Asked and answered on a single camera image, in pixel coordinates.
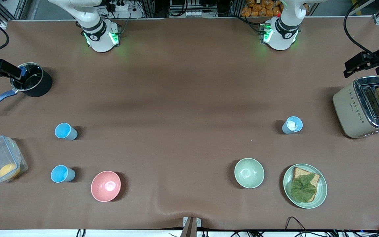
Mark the plain blue plastic cup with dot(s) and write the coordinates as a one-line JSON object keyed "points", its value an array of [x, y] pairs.
{"points": [[63, 131], [60, 173]]}

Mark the grey-blue plastic cup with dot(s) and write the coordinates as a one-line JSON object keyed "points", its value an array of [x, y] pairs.
{"points": [[290, 130]]}

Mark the small blue round object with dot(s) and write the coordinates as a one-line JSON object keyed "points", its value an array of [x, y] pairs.
{"points": [[23, 73]]}

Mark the beige and chrome toaster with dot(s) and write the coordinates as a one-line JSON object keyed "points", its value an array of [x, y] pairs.
{"points": [[347, 112]]}

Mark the white crumpled paper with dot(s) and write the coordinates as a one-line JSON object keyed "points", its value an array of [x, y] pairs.
{"points": [[292, 125]]}

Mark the orange round food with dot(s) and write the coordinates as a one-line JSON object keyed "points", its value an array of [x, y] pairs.
{"points": [[8, 170]]}

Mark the orange snack bag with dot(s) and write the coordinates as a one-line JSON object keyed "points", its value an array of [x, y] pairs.
{"points": [[262, 9]]}

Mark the brown bread slice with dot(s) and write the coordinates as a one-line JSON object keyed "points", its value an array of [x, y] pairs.
{"points": [[303, 171]]}

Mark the pale green plate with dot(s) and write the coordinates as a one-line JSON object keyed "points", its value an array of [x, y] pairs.
{"points": [[322, 189]]}

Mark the green lettuce leaf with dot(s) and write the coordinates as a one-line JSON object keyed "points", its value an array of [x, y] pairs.
{"points": [[303, 188]]}

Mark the pink bowl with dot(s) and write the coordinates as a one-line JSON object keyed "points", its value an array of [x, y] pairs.
{"points": [[105, 186]]}

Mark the pale green bowl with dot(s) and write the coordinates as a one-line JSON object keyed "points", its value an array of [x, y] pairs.
{"points": [[249, 173]]}

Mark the white long power strip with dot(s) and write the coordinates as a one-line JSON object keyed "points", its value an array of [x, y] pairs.
{"points": [[201, 13]]}

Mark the metal table bracket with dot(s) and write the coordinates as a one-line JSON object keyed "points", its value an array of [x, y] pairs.
{"points": [[191, 225]]}

